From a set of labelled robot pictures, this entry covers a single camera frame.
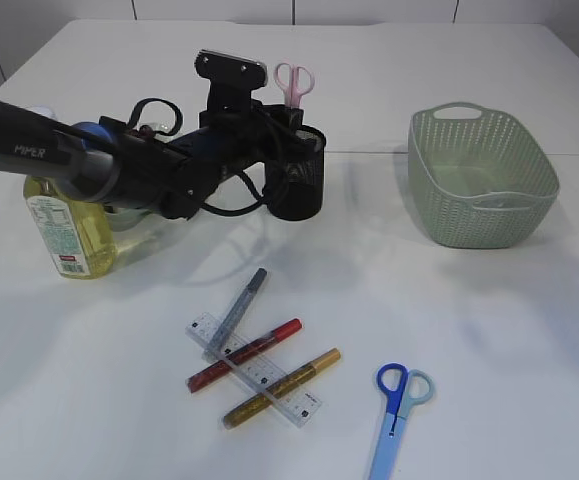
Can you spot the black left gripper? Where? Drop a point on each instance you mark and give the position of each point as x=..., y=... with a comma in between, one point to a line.
x=239, y=144

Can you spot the pink scissors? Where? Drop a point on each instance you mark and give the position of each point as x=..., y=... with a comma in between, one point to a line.
x=294, y=81

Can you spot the yellow tea drink bottle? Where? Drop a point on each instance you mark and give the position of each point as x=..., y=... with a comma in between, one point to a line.
x=76, y=234

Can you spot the blue scissors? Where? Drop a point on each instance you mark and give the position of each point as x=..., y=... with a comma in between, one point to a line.
x=414, y=388

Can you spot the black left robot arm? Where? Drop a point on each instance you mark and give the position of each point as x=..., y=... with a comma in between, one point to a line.
x=111, y=163

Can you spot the black mesh pen holder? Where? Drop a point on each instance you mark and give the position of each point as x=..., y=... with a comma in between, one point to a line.
x=304, y=175

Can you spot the green wavy plastic plate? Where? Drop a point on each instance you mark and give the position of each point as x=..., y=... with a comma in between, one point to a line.
x=124, y=219

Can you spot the red glitter pen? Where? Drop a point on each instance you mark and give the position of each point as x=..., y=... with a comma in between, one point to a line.
x=219, y=368

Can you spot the silver glitter pen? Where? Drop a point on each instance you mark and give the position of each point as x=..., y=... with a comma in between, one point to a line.
x=234, y=316

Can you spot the green woven plastic basket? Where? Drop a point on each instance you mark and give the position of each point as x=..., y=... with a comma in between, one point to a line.
x=448, y=155

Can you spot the gold glitter pen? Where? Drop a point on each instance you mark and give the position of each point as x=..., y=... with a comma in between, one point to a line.
x=287, y=394

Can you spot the clear plastic ruler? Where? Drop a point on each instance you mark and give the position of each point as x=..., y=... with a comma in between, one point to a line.
x=260, y=365

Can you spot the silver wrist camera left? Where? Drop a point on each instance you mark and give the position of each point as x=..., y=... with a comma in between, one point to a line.
x=232, y=80

